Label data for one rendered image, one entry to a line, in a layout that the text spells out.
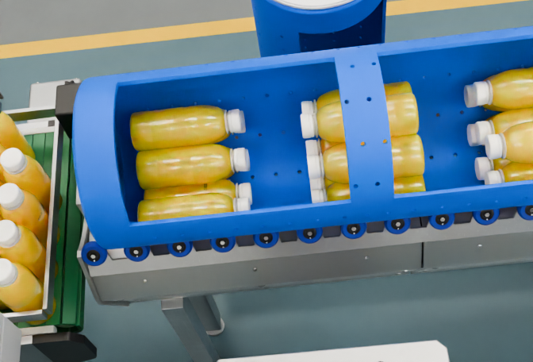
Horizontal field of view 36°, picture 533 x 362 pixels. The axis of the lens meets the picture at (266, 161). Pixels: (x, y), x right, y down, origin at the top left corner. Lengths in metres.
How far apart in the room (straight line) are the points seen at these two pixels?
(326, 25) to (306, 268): 0.47
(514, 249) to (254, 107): 0.53
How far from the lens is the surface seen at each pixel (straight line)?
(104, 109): 1.25
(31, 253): 1.42
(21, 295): 1.39
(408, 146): 1.28
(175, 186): 1.37
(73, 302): 1.51
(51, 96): 1.78
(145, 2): 3.03
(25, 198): 1.43
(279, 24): 1.63
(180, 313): 1.77
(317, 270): 1.48
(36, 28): 3.09
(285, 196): 1.43
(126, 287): 1.52
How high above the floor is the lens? 2.24
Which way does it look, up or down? 60 degrees down
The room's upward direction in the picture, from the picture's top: 11 degrees counter-clockwise
